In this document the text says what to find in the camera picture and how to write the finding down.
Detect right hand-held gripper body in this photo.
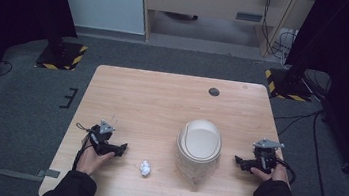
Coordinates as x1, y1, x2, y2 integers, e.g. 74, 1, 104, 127
248, 136, 286, 176

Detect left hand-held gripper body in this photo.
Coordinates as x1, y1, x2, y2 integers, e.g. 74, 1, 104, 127
86, 118, 117, 156

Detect person's left hand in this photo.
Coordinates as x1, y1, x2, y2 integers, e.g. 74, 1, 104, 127
75, 139, 117, 179

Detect person's right hand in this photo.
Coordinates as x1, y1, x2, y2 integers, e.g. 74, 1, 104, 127
249, 159, 292, 186

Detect crumpled white paper ball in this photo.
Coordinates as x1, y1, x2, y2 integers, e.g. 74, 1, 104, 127
138, 159, 154, 179

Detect grey floor tape strip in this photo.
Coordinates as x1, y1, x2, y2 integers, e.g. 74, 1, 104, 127
35, 167, 62, 181

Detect black stand with striped base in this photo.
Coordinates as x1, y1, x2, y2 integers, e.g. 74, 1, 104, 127
261, 0, 349, 107
34, 17, 92, 75

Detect dark round table grommet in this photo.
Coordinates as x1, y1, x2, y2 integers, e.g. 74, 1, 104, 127
207, 86, 221, 98

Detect left hand-held gripper cable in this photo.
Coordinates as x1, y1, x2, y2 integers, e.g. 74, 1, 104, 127
70, 121, 97, 173

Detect hand-held gripper cable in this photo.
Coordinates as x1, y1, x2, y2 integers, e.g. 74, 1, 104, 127
70, 121, 97, 173
272, 157, 300, 186

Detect right hand-held gripper cable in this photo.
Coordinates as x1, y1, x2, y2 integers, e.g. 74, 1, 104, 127
272, 157, 300, 186

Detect black floor cable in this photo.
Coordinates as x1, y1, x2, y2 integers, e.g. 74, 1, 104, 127
263, 65, 349, 196
0, 58, 15, 81

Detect black hanging cables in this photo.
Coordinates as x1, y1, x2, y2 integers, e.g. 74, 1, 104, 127
256, 0, 302, 62

